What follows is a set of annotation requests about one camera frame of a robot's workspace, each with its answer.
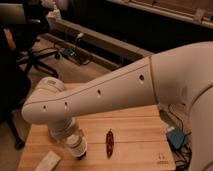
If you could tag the blue power adapter box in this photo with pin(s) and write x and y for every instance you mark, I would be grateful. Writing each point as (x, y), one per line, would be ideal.
(176, 138)

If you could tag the white bottle on ledge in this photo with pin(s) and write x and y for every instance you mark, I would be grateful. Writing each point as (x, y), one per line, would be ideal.
(55, 13)

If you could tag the white ceramic cup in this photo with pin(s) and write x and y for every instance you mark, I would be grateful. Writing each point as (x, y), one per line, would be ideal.
(77, 145)

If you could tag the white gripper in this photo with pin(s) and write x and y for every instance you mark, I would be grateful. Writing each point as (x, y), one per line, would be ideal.
(63, 129)

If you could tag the blue device on floor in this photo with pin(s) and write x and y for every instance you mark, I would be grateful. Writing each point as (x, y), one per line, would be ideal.
(67, 53)

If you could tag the black office chair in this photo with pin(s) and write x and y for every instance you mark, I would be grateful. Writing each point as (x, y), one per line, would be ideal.
(25, 22)

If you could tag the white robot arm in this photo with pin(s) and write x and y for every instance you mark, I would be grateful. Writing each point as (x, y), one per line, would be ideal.
(180, 75)

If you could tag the black eraser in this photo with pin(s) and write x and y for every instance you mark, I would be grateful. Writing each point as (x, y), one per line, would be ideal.
(82, 156)

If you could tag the red chili pepper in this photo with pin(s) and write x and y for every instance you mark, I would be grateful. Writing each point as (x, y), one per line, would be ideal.
(109, 143)

